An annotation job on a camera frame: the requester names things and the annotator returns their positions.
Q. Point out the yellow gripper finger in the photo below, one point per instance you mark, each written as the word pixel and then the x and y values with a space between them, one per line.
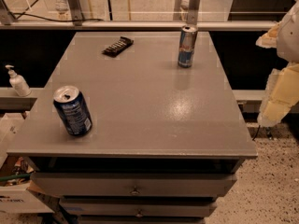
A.
pixel 281 94
pixel 269 39

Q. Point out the red bull can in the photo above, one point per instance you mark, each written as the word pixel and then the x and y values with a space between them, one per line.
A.
pixel 187 41

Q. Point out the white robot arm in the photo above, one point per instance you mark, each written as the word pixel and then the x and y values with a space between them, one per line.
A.
pixel 288 36

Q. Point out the dark blue soda can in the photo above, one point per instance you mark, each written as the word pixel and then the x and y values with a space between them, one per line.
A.
pixel 72 110

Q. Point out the grey drawer cabinet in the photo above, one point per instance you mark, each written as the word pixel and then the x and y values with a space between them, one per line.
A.
pixel 149 115

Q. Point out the black snack bar wrapper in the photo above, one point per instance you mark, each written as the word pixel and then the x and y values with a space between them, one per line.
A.
pixel 118 47

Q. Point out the middle grey drawer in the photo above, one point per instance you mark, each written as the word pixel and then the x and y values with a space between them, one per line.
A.
pixel 140 207

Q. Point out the grey drawer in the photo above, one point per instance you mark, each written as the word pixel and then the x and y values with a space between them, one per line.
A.
pixel 140 207
pixel 136 185
pixel 140 220

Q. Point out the bottom grey drawer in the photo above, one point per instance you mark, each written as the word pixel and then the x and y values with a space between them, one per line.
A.
pixel 140 220

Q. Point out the top grey drawer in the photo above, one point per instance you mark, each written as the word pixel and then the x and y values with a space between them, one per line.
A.
pixel 136 185

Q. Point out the white pump bottle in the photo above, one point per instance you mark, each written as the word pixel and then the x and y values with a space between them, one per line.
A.
pixel 18 82

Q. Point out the white cardboard box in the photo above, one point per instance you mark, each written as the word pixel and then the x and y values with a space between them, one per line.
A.
pixel 15 193

